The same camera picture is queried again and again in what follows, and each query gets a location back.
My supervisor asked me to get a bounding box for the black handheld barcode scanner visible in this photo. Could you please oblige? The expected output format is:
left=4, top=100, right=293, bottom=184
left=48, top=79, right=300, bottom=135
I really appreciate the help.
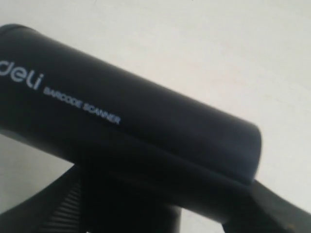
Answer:
left=0, top=24, right=261, bottom=233

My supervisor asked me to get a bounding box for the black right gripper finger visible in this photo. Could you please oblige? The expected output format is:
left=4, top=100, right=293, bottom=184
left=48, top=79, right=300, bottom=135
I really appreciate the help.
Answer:
left=222, top=181, right=311, bottom=233

